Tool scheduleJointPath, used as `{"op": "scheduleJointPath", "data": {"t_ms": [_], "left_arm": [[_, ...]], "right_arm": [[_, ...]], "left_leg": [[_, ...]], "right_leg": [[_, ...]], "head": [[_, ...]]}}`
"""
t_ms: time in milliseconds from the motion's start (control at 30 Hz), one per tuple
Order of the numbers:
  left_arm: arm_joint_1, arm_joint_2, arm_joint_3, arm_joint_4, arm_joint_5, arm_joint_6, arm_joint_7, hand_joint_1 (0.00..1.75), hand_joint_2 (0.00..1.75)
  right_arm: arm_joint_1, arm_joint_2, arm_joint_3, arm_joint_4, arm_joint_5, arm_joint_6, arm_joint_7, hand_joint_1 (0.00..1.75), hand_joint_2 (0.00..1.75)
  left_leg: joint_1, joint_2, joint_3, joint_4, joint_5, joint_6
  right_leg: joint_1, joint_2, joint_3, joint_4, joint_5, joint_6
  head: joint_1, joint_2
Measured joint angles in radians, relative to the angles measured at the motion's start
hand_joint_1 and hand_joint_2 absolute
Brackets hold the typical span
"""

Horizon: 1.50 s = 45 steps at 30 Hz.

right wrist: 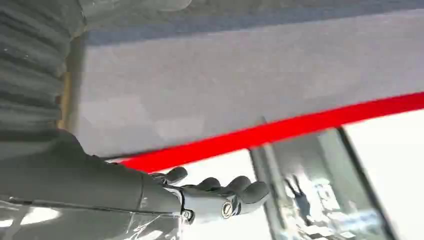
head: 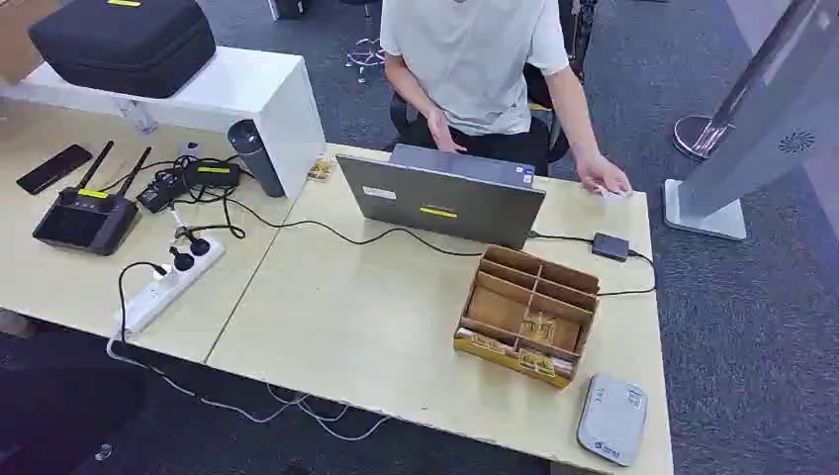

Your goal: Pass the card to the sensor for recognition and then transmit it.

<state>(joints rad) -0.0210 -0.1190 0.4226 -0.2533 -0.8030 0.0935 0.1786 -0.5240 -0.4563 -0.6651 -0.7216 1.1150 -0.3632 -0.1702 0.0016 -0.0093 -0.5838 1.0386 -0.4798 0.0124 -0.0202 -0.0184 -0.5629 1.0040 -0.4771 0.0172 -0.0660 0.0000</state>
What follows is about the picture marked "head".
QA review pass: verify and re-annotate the silver kiosk stand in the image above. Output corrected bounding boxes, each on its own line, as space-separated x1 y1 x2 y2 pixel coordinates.
663 0 839 241

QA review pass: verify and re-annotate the black laptop power cable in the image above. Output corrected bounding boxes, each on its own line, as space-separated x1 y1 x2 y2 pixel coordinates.
223 190 657 297

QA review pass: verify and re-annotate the wooden card box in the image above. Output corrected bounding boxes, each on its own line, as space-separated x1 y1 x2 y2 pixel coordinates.
452 244 601 390

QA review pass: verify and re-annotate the person's left hand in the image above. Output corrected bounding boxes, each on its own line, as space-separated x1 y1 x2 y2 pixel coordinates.
576 151 634 197

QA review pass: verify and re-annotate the grey laptop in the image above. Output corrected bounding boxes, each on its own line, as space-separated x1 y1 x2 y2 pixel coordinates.
335 142 547 251

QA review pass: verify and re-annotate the small black adapter box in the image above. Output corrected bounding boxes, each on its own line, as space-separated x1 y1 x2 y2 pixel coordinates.
136 171 187 215

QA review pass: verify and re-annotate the white power strip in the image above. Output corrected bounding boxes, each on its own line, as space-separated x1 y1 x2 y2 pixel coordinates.
120 237 227 336

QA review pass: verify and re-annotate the black laptop power brick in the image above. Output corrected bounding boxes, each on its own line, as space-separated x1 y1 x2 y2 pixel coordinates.
592 233 631 263

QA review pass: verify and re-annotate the black hard carry case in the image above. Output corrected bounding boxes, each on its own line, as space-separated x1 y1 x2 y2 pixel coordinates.
27 0 218 100

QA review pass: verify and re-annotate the round chrome base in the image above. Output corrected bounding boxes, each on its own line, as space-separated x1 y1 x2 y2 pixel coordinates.
673 115 729 162

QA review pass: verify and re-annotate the dark grey cylinder bottle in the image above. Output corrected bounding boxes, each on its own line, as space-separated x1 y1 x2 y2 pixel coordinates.
227 119 287 199

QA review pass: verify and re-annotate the white power strip cable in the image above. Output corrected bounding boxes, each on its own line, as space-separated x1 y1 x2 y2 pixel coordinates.
106 333 393 443

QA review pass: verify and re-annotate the person's hand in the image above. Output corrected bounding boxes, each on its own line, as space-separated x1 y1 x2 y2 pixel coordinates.
426 108 468 155
576 151 634 197

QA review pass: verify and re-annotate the black router with antennas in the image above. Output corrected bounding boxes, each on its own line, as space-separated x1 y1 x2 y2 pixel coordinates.
32 141 152 257

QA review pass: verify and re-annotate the chrome chair base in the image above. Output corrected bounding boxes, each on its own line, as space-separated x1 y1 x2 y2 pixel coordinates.
344 37 388 84

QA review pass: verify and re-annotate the white desk riser shelf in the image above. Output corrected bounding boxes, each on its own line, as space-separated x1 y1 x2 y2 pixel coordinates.
0 46 327 201

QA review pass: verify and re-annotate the black smartphone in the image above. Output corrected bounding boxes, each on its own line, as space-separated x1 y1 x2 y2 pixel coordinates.
16 143 94 197

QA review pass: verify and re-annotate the black adapter with yellow label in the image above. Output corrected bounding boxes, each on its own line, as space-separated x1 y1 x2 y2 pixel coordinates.
183 160 241 191

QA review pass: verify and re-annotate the cardboard box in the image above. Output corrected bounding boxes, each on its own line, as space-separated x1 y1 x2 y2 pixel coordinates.
0 0 60 87

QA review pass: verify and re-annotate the person's right hand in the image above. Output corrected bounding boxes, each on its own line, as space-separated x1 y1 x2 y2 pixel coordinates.
426 108 468 155

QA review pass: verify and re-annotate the person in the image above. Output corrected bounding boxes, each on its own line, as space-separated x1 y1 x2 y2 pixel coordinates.
379 0 634 197

